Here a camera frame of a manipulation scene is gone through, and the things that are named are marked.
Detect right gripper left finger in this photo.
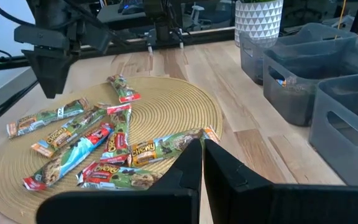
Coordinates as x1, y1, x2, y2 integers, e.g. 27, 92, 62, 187
35, 139, 203, 224

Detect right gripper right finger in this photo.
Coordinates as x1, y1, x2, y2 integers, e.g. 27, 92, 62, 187
203, 139, 358, 224

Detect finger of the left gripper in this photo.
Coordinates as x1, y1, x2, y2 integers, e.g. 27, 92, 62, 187
22, 49, 52, 99
50, 51, 74, 99

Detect grey desk top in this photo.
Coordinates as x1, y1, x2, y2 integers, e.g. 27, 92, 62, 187
96, 2, 150, 24

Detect black computer mouse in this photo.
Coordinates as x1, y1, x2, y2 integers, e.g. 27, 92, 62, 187
118, 0, 145, 16

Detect round woven tan placemat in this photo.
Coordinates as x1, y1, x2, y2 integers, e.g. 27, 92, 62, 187
0, 76, 224, 224

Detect grey office chair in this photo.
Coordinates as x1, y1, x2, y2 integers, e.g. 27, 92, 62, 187
188, 3, 207, 31

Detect green plant in patterned pot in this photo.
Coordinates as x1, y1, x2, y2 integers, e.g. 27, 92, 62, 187
234, 0, 284, 48

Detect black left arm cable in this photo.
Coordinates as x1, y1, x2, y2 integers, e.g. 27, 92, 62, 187
0, 0, 30, 30

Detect orange extension cable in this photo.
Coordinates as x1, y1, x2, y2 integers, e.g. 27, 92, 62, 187
334, 0, 347, 40

